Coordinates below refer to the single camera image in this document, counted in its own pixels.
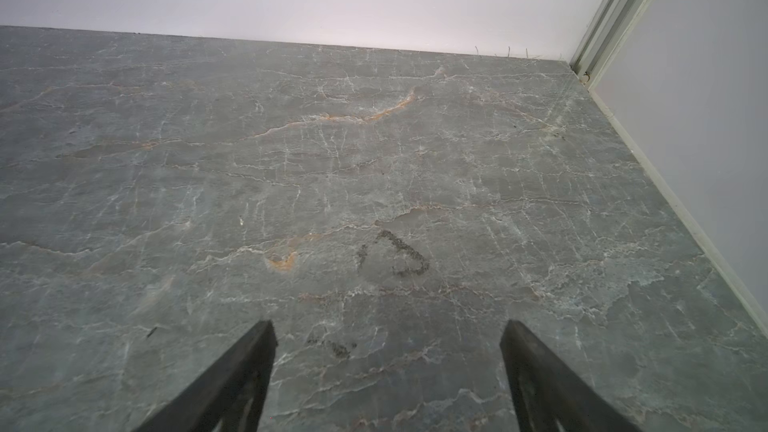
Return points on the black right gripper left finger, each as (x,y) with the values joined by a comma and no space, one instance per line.
(230,394)

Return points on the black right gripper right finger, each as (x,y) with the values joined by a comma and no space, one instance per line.
(547,394)

